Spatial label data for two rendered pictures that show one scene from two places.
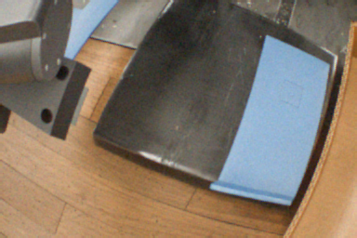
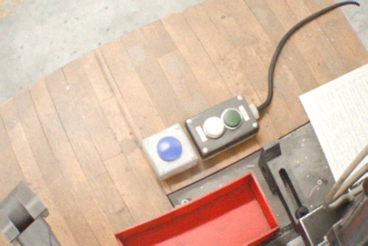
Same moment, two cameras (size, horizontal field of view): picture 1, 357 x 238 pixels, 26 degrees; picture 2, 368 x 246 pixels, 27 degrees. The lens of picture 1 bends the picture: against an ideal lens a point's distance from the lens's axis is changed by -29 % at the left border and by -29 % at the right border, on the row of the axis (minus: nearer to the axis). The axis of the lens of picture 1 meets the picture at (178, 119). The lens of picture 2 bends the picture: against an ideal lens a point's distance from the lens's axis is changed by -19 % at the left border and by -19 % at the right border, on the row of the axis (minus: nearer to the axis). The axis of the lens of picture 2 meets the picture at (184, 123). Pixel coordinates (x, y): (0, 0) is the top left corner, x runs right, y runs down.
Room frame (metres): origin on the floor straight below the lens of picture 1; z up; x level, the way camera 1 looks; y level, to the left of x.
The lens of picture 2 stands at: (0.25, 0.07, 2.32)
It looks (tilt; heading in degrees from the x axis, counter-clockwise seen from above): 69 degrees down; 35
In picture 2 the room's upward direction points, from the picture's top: 1 degrees clockwise
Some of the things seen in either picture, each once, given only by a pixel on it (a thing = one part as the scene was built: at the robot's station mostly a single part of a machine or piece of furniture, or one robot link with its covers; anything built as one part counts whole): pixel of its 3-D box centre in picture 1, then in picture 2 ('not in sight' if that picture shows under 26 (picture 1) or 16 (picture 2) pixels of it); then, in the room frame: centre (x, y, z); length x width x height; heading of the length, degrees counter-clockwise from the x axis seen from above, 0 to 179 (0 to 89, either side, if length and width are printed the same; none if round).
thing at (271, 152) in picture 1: (284, 117); not in sight; (0.33, -0.08, 0.93); 0.15 x 0.07 x 0.03; 156
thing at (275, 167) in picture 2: not in sight; (291, 198); (0.67, 0.14, 0.95); 0.15 x 0.03 x 0.10; 62
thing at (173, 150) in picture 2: not in sight; (169, 149); (0.64, 0.36, 0.93); 0.04 x 0.04 x 0.02
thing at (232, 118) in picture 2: not in sight; (231, 119); (0.74, 0.31, 0.93); 0.03 x 0.03 x 0.02
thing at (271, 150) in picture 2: not in sight; (275, 167); (0.71, 0.20, 0.95); 0.06 x 0.03 x 0.09; 62
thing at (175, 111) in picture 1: (240, 90); not in sight; (0.37, -0.05, 0.91); 0.17 x 0.16 x 0.02; 62
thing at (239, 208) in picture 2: not in sight; (198, 237); (0.54, 0.24, 0.93); 0.25 x 0.12 x 0.06; 152
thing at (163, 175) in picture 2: not in sight; (169, 155); (0.64, 0.36, 0.90); 0.07 x 0.07 x 0.06; 62
